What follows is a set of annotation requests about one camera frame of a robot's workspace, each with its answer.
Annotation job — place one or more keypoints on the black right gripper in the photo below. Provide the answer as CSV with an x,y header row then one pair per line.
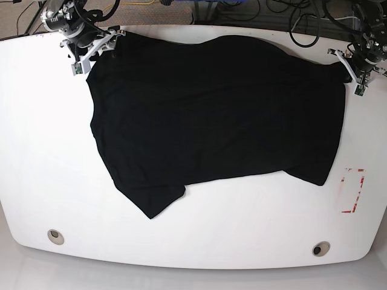
x,y
79,36

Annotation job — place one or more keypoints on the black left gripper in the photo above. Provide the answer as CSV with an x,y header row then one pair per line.
x,y
364,60

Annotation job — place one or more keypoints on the black t-shirt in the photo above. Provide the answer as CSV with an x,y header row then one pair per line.
x,y
167,115

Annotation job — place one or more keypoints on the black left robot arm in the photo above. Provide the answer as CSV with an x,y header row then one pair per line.
x,y
369,42

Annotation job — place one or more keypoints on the red tape rectangle marking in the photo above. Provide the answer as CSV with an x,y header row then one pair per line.
x,y
350,189

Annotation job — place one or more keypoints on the right table grommet hole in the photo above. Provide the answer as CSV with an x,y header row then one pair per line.
x,y
321,249

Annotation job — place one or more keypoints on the table grommet hole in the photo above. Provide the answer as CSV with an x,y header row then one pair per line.
x,y
55,237
321,249

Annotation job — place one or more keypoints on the left table grommet hole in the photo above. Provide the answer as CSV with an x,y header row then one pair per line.
x,y
55,237

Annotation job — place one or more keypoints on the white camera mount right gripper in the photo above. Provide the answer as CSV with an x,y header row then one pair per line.
x,y
82,63

